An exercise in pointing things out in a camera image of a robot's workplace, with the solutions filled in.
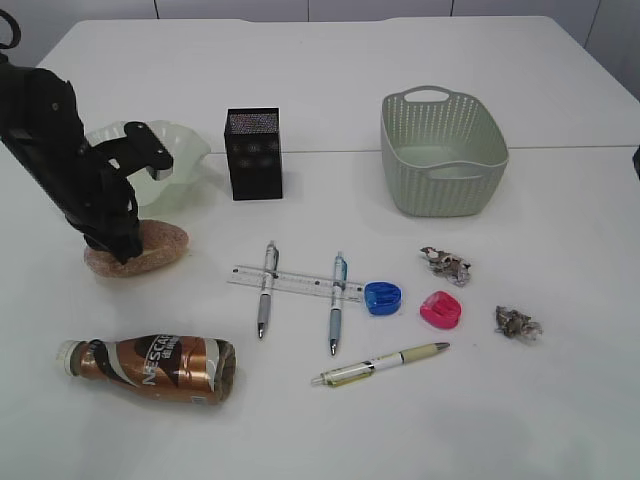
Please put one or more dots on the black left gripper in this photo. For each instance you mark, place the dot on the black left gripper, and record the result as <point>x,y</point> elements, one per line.
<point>95,205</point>

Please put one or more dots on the bread bun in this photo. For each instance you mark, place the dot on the bread bun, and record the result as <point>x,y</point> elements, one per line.
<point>163,243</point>

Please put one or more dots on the brown Nescafe coffee bottle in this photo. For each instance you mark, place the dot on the brown Nescafe coffee bottle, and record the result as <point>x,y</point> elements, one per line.
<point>186,369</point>

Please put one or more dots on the paper piece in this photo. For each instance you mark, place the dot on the paper piece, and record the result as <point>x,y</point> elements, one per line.
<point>453,268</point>
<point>514,324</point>

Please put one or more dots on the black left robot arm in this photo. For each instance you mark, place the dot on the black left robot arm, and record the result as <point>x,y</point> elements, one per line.
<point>41,127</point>

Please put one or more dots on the pale green wavy plate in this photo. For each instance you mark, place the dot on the pale green wavy plate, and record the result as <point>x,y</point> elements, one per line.
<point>169,195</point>

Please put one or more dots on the grey grip ballpoint pen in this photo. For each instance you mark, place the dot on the grey grip ballpoint pen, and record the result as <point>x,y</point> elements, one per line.
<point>269,272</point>

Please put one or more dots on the black mesh pen holder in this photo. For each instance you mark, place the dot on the black mesh pen holder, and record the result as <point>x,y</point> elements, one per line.
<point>253,150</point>

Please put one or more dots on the blue grip ballpoint pen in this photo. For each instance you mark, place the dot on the blue grip ballpoint pen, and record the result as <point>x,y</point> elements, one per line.
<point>337,290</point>

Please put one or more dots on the white beige ballpoint pen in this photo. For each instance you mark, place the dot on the white beige ballpoint pen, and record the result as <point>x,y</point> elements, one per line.
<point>345,375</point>

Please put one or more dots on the blue pencil sharpener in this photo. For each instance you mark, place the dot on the blue pencil sharpener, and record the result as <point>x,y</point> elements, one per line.
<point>382,298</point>

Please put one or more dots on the pink pencil sharpener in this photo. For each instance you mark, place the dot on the pink pencil sharpener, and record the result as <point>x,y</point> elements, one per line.
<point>441,310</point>

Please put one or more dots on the light green woven basket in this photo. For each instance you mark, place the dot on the light green woven basket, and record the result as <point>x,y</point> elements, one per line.
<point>443,154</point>

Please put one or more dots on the clear plastic ruler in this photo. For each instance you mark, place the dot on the clear plastic ruler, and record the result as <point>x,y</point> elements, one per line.
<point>302,284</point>

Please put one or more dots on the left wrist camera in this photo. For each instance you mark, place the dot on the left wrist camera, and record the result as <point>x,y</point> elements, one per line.
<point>138,148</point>

